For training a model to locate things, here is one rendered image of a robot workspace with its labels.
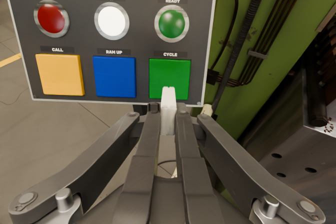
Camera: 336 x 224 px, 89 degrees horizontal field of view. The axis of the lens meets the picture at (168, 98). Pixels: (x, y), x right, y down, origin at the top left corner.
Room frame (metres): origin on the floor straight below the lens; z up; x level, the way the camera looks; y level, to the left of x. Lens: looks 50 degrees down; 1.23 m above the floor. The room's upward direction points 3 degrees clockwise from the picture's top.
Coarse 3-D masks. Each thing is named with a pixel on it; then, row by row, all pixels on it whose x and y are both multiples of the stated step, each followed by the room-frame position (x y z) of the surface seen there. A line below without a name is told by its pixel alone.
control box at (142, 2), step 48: (48, 0) 0.29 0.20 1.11; (96, 0) 0.29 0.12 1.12; (144, 0) 0.29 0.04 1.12; (192, 0) 0.30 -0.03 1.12; (48, 48) 0.25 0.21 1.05; (96, 48) 0.26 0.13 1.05; (144, 48) 0.26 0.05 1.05; (192, 48) 0.26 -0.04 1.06; (48, 96) 0.21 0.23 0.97; (96, 96) 0.21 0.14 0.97; (144, 96) 0.21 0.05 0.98; (192, 96) 0.22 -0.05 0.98
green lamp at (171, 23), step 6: (168, 12) 0.28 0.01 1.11; (174, 12) 0.28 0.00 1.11; (162, 18) 0.28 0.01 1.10; (168, 18) 0.28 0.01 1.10; (174, 18) 0.28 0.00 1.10; (180, 18) 0.28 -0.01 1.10; (162, 24) 0.27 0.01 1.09; (168, 24) 0.27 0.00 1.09; (174, 24) 0.28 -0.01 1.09; (180, 24) 0.28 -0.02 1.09; (162, 30) 0.27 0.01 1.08; (168, 30) 0.27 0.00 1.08; (174, 30) 0.27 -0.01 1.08; (180, 30) 0.27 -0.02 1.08; (168, 36) 0.27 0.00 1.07; (174, 36) 0.27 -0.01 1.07
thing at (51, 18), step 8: (40, 8) 0.28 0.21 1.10; (48, 8) 0.28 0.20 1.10; (56, 8) 0.28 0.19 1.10; (40, 16) 0.28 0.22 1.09; (48, 16) 0.27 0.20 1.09; (56, 16) 0.28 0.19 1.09; (40, 24) 0.27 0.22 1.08; (48, 24) 0.27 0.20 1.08; (56, 24) 0.27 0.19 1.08; (56, 32) 0.26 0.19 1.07
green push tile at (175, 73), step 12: (156, 60) 0.24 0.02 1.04; (168, 60) 0.24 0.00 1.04; (180, 60) 0.24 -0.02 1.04; (156, 72) 0.23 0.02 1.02; (168, 72) 0.23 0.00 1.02; (180, 72) 0.23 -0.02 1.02; (156, 84) 0.22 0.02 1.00; (168, 84) 0.22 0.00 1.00; (180, 84) 0.22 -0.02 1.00; (156, 96) 0.21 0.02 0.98; (180, 96) 0.21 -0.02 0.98
